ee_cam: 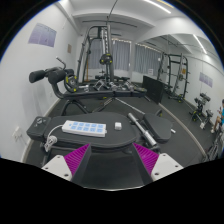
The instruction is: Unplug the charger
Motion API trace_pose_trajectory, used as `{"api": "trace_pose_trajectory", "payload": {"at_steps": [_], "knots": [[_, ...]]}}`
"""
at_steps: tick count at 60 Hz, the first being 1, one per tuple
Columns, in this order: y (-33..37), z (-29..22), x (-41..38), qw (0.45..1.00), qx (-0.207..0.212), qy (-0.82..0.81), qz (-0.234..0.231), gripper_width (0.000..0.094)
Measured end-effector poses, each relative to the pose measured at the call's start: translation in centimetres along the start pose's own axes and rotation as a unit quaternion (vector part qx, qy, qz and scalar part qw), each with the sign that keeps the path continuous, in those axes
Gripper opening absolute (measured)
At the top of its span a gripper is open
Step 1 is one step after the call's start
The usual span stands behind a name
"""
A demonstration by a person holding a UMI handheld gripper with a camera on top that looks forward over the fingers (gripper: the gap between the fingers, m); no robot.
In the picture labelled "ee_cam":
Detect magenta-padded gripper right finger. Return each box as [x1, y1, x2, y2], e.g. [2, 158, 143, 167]
[132, 143, 184, 186]

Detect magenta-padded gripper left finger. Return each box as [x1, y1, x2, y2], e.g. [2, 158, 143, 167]
[41, 143, 92, 186]

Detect small black padded seat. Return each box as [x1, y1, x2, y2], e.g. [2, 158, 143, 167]
[142, 112, 175, 145]

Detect silver barbell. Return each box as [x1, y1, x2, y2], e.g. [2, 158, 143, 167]
[127, 112, 160, 148]

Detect white power strip blue sockets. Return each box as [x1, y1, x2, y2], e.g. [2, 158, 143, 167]
[61, 119, 108, 139]

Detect large black padded bench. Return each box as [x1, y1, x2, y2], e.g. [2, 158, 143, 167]
[26, 111, 141, 158]

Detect black roller exercise machine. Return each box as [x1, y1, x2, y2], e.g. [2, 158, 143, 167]
[189, 92, 215, 123]

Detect person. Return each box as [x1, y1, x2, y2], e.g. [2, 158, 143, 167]
[210, 97, 224, 135]

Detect black box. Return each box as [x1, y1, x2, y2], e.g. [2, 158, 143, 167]
[141, 75, 165, 105]

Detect black adjustable bench with rollers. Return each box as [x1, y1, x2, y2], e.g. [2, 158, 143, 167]
[28, 66, 148, 116]

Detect black squat rack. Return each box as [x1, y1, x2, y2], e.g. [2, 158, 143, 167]
[157, 52, 190, 103]

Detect dumbbells group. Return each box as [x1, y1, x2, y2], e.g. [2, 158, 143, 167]
[92, 76, 135, 91]

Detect small black yellow weight plate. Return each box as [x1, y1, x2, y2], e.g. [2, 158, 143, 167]
[98, 52, 114, 66]

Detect wide grey curtain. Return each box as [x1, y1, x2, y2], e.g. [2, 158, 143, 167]
[87, 37, 131, 72]

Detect short ceiling strip light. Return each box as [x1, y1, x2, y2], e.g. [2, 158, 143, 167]
[192, 33, 209, 55]

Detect black multi-gym rack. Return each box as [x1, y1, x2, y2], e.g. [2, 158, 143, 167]
[75, 23, 135, 85]

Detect long ceiling strip light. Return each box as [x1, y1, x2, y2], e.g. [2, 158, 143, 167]
[142, 0, 173, 15]

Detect white power strip cable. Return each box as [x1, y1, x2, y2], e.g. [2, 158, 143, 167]
[43, 123, 65, 153]

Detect white wall socket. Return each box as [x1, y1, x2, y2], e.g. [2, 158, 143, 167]
[11, 126, 24, 141]

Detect small purple wall poster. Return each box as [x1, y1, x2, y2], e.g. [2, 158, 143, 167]
[198, 71, 215, 89]

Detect large purple wall poster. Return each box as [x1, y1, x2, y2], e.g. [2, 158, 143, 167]
[27, 22, 58, 48]

